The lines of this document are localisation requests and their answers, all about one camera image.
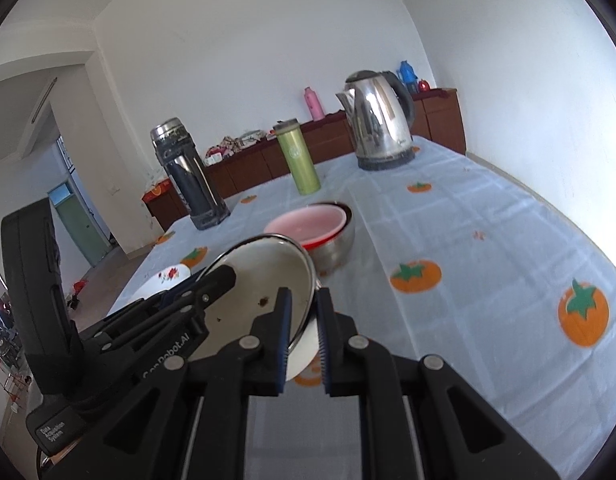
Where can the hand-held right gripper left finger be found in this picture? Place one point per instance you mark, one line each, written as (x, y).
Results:
(283, 340)

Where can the small red pot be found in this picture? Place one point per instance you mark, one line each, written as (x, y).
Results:
(424, 85)

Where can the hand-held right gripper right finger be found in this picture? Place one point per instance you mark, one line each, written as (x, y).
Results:
(322, 340)

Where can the green door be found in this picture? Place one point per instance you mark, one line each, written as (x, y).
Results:
(82, 230)

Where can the persimmon printed tablecloth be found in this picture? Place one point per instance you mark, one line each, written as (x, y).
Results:
(463, 220)

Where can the fluorescent tube lamp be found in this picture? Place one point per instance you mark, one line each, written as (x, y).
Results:
(44, 101)

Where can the steel electric kettle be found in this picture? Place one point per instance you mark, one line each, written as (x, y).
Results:
(378, 125)

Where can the floral cloth pile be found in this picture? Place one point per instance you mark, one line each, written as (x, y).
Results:
(232, 146)

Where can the pink plastic bowl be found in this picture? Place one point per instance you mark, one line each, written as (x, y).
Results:
(308, 222)

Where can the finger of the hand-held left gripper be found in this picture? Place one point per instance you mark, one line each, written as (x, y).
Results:
(217, 277)
(187, 317)

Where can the dark red wooden cabinet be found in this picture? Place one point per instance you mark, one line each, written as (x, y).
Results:
(438, 120)

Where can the white floral plate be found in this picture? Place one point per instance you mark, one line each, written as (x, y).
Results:
(162, 280)

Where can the pink thermos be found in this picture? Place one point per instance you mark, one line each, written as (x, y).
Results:
(315, 105)

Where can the blue thermos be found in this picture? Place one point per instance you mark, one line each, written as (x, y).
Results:
(407, 77)

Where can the green thermos bottle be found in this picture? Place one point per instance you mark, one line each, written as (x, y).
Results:
(298, 160)

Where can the red plastic bag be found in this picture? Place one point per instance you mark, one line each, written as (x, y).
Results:
(79, 287)

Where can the large black thermos flask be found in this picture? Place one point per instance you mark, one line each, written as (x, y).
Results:
(187, 180)

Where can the stainless steel bowl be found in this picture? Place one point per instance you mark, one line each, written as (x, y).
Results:
(338, 255)

